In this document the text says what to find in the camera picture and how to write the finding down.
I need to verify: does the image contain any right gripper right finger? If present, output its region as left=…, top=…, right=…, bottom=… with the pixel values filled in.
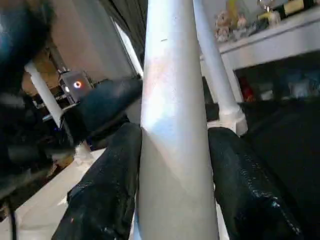
left=207, top=127, right=306, bottom=240

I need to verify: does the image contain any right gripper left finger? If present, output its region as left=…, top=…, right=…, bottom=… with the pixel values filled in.
left=50, top=122, right=144, bottom=240

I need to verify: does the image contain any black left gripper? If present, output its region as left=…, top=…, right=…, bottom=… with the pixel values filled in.
left=0, top=91, right=77, bottom=173

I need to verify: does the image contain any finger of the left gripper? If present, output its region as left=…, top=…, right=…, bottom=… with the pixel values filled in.
left=59, top=76, right=144, bottom=146

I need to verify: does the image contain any white plastic table top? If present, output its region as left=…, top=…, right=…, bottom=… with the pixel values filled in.
left=0, top=116, right=249, bottom=240

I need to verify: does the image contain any grey box with red light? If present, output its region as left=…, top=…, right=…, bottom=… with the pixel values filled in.
left=59, top=71, right=95, bottom=102

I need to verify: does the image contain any grey window curtain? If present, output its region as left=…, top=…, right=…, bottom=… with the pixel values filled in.
left=97, top=0, right=151, bottom=76

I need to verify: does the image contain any red bottle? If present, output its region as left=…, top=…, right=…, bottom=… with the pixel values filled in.
left=239, top=75, right=253, bottom=103

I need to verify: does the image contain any small pale figurine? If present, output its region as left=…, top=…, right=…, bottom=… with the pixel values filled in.
left=214, top=10, right=236, bottom=43

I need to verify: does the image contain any white cabinet with glass doors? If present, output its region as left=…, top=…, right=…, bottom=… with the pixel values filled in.
left=200, top=5, right=320, bottom=107

